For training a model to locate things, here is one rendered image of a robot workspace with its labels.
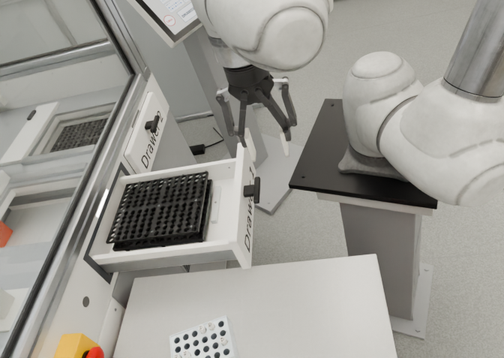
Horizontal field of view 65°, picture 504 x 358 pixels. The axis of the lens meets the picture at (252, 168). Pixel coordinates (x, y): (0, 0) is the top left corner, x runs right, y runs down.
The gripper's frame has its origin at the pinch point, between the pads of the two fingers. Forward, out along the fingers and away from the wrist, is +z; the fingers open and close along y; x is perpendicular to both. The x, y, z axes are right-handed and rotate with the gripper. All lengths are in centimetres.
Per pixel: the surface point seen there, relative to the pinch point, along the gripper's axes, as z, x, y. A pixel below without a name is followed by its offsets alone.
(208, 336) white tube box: 22.0, 29.5, 16.1
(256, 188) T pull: 9.7, 2.8, 4.6
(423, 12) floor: 96, -231, -92
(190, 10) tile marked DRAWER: 0, -79, 30
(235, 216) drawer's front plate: 8.3, 11.1, 8.2
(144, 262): 15.1, 15.3, 30.6
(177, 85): 73, -155, 78
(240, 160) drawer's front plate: 8.1, -5.3, 8.3
